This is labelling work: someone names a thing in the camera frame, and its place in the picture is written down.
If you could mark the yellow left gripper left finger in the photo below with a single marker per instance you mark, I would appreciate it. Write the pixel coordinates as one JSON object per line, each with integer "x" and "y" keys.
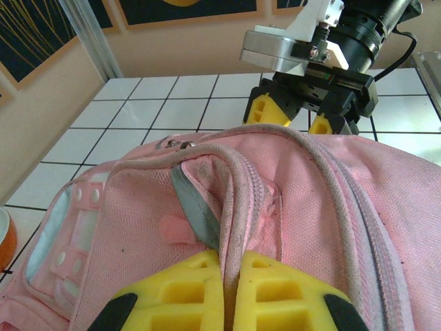
{"x": 155, "y": 287}

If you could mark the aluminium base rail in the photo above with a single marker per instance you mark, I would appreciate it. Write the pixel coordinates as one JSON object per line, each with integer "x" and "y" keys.
{"x": 429, "y": 76}

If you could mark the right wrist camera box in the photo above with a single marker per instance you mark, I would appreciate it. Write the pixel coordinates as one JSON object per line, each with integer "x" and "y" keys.
{"x": 268, "y": 48}

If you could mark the aluminium frame post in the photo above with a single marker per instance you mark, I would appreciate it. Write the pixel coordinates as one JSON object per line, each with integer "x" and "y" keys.
{"x": 96, "y": 45}

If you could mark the orange bowl white inside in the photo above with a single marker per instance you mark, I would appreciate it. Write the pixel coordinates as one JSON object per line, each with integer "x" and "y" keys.
{"x": 9, "y": 241}

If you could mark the pink backpack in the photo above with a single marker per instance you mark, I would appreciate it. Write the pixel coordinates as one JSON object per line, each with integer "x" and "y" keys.
{"x": 310, "y": 207}

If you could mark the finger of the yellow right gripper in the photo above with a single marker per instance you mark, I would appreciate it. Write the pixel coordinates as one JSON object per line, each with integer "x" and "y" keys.
{"x": 262, "y": 112}
{"x": 324, "y": 125}

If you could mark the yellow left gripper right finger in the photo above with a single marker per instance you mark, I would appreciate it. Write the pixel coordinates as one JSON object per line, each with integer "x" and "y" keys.
{"x": 310, "y": 286}

